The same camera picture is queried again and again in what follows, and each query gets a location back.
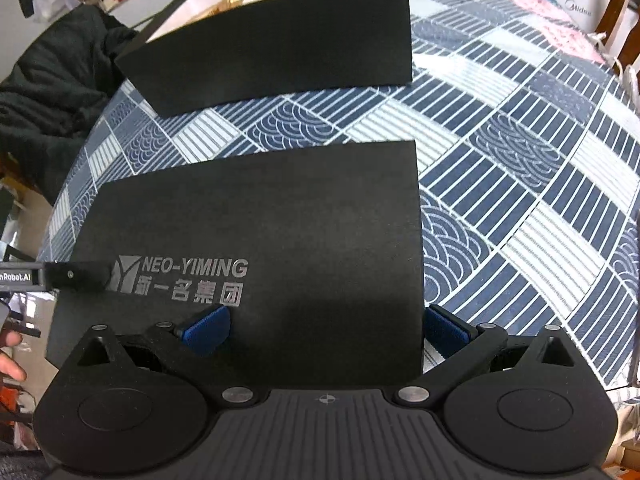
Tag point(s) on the black box lid with logo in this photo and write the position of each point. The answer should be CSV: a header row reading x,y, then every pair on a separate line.
x,y
316,252

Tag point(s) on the pink sticky note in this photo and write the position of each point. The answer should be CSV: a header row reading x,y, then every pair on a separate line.
x,y
543,8
567,40

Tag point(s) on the lower pink sticky note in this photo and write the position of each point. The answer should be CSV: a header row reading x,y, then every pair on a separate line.
x,y
567,40

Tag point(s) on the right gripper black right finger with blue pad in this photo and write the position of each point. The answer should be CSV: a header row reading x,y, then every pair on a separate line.
x,y
467,351

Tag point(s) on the black open gift box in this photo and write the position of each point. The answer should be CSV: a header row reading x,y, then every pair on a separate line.
x,y
200,53

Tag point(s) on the upper pink sticky note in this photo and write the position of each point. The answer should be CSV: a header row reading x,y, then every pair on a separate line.
x,y
543,8

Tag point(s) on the person's left hand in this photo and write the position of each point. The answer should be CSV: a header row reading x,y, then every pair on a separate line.
x,y
8,367

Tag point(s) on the black jacket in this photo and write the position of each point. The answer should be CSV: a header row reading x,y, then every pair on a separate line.
x,y
56,92

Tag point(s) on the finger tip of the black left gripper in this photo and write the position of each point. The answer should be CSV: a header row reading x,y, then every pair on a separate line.
x,y
84,275

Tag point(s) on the patterned blue tablecloth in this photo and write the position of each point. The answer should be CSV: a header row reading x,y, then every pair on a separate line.
x,y
528,162

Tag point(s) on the wooden chair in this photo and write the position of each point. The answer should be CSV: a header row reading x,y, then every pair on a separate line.
x,y
608,28

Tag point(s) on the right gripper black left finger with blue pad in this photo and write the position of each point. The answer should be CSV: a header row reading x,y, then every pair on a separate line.
x,y
197,350

